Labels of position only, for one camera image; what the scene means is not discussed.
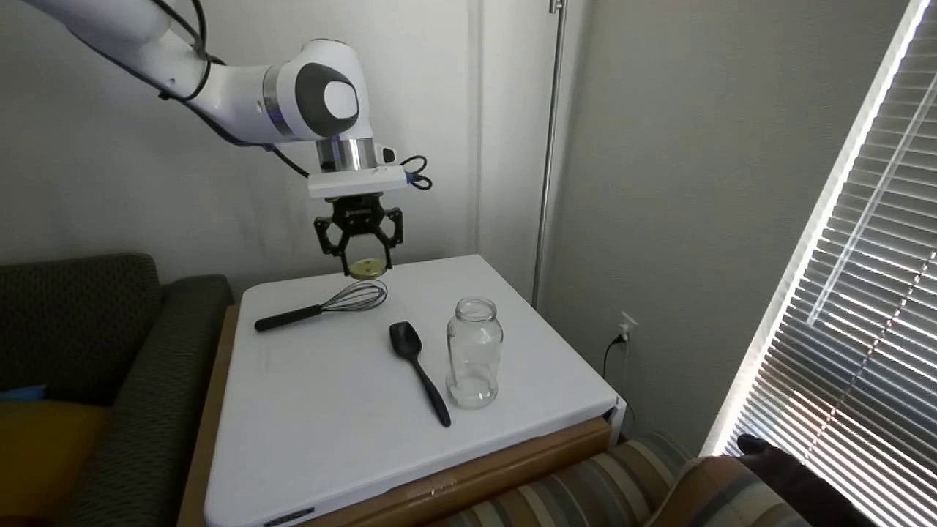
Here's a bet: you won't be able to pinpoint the blue cushion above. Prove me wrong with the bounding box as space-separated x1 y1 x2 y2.
0 380 51 407

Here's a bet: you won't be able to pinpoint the brown wooden table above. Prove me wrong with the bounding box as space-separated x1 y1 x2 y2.
177 301 615 527

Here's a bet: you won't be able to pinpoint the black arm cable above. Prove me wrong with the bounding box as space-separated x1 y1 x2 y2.
143 0 317 183

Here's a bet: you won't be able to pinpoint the white window blinds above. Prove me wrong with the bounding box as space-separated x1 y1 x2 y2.
700 0 937 527

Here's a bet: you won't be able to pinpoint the clear glass jar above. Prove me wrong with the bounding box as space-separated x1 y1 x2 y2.
446 295 508 411

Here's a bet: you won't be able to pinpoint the thin grey vertical rod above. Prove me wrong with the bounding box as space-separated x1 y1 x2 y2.
531 0 569 312

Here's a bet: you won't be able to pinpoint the striped sofa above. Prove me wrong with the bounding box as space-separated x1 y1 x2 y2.
429 437 691 527

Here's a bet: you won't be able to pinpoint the blue camera cable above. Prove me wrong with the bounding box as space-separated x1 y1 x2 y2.
399 153 437 193

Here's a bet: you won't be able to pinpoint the black plastic spatula spoon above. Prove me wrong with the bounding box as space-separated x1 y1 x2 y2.
388 319 455 430

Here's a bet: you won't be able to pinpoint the white plastic board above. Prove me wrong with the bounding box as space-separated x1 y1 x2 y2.
202 256 628 527

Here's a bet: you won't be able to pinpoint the black bulky object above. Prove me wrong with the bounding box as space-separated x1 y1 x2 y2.
735 434 881 527

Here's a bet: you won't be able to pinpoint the black power cord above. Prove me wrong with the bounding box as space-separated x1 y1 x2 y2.
601 332 628 380

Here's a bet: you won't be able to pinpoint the white wall outlet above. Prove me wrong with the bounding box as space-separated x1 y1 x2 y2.
613 307 642 347

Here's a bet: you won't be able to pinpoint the wrist camera mount plate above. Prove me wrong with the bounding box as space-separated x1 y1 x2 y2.
306 162 410 202

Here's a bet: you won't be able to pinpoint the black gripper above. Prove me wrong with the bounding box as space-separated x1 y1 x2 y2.
310 190 407 281

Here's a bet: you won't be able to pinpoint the black handled wire whisk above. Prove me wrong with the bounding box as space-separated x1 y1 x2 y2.
253 279 391 335

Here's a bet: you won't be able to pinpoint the yellow cushion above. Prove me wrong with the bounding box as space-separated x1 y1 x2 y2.
0 402 112 521

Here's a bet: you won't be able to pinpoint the dark grey sofa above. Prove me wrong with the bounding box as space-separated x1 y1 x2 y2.
0 251 238 527

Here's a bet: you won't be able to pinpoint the striped sofa cushion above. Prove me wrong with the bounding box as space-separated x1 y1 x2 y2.
647 455 815 527

